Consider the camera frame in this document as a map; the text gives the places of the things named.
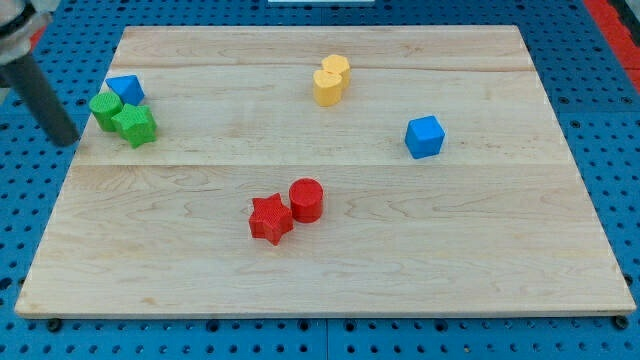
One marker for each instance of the blue triangle block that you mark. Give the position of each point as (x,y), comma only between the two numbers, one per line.
(128,88)

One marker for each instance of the robot arm end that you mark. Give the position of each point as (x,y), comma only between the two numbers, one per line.
(20,21)

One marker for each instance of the blue cube block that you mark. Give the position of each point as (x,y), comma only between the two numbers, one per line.
(424,137)

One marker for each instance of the wooden board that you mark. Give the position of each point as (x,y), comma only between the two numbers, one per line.
(498,224)

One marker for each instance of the red cylinder block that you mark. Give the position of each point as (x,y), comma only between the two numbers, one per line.
(306,198)

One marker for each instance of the red star block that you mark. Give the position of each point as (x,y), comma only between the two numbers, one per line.
(270,219)

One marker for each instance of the yellow heart block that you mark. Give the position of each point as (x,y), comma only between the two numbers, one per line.
(327,88)

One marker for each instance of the yellow hexagon block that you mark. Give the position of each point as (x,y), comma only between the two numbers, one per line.
(340,65)

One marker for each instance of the green star block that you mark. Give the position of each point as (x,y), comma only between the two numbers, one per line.
(135,124)

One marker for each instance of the green cylinder block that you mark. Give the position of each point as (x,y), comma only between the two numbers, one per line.
(104,106)

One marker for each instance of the grey pusher rod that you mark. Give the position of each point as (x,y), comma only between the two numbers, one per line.
(28,80)

